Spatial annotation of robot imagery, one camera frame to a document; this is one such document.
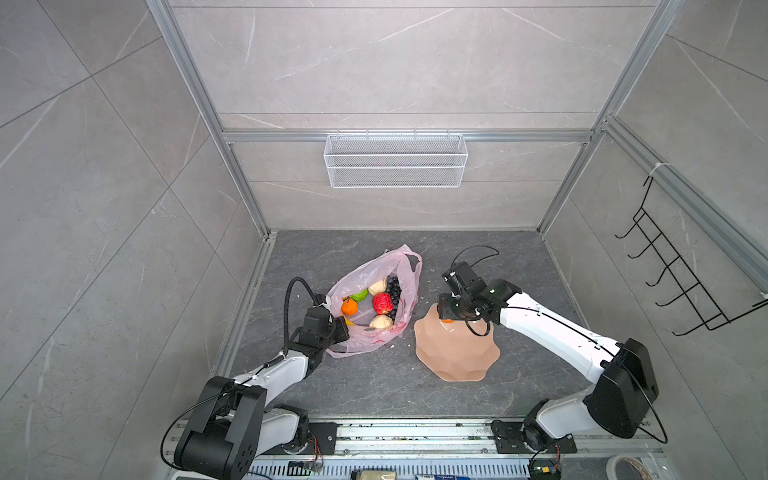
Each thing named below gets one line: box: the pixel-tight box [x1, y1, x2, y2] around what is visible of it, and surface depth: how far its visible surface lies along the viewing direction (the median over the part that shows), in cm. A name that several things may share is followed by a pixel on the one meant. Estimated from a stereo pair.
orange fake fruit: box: [341, 296, 359, 316], surface depth 97 cm
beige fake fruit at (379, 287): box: [368, 279, 387, 296], surface depth 100 cm
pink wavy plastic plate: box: [414, 303, 501, 382], surface depth 87 cm
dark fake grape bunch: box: [385, 274, 402, 324], surface depth 100 cm
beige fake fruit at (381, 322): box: [370, 314, 393, 330], surface depth 91 cm
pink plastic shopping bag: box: [326, 244, 422, 359], surface depth 94 cm
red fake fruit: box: [372, 292, 393, 315], surface depth 95 cm
